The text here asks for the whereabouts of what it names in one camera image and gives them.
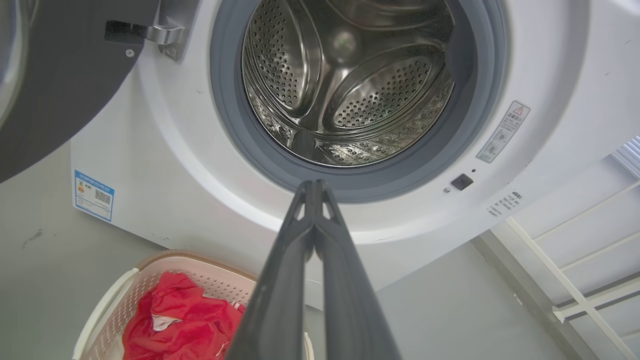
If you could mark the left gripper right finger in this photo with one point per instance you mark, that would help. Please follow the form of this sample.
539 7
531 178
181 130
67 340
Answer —
350 310

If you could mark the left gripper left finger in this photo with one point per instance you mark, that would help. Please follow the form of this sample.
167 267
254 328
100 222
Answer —
280 300

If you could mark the red and white garment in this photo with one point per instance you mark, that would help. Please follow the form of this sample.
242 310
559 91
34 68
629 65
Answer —
190 325

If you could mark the cream perforated laundry basket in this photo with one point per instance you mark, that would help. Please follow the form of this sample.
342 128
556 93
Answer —
125 295

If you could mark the stainless steel washing machine drum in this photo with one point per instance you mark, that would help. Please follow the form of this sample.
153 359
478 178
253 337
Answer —
350 75

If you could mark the black washer door with glass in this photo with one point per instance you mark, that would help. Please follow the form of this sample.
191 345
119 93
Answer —
60 90

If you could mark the black door lock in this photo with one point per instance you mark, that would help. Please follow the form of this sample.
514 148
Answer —
462 182

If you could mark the white front-load washing machine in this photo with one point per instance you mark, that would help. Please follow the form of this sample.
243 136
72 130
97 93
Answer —
175 165

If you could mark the grey rubber door gasket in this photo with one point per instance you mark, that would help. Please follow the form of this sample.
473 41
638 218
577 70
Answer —
225 115

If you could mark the blue energy label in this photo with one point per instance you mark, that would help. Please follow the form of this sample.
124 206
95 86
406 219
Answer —
94 196

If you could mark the white metal rack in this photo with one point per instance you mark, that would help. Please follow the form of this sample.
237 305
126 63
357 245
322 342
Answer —
570 287

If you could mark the grey warning sticker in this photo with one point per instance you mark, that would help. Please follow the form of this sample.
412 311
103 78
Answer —
502 132

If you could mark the silver door hinge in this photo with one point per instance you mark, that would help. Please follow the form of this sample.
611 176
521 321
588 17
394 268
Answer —
170 35

